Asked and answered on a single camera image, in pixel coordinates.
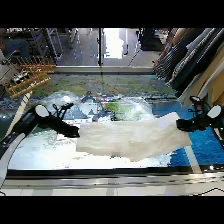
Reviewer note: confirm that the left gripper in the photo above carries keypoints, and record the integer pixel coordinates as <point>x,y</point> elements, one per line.
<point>69,130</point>

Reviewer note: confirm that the silver frame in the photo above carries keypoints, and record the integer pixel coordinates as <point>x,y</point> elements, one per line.
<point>100,182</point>

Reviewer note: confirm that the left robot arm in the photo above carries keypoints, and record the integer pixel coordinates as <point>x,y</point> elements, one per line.
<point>23,125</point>

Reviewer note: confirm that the white garment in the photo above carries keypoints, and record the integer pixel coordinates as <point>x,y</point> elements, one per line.
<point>133,138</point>

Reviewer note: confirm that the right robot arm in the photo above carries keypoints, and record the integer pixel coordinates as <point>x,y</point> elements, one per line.
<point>213,116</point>

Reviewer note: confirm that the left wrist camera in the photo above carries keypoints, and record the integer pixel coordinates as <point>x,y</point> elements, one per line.
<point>61,108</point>

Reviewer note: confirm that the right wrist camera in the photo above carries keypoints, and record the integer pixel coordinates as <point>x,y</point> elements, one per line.
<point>199,104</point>

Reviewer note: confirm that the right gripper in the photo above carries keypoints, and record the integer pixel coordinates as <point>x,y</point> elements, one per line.
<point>187,125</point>

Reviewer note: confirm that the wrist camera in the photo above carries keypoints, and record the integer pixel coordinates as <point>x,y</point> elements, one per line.
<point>199,104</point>
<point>61,108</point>

